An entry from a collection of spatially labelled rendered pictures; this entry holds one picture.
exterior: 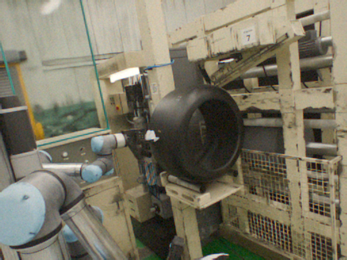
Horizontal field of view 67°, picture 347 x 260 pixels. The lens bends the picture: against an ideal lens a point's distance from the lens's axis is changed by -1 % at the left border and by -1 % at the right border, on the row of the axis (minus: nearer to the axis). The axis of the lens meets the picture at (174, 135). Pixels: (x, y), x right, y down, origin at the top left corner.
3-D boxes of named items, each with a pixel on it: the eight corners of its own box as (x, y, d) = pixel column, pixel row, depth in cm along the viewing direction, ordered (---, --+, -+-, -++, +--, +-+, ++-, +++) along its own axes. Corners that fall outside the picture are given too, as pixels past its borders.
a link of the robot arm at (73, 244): (63, 256, 122) (55, 231, 120) (76, 240, 135) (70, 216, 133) (86, 255, 121) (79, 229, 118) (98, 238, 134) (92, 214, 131)
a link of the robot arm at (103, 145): (91, 152, 129) (89, 135, 127) (112, 149, 135) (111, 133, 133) (95, 156, 123) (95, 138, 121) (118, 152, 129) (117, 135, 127)
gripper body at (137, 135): (146, 128, 137) (125, 131, 130) (147, 144, 138) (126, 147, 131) (139, 127, 143) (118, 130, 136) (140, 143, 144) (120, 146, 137)
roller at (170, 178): (167, 181, 179) (166, 175, 178) (173, 179, 182) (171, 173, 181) (200, 194, 151) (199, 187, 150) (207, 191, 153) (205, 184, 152)
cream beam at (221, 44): (188, 63, 183) (184, 42, 180) (213, 60, 197) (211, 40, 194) (259, 45, 133) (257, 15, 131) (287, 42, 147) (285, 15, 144)
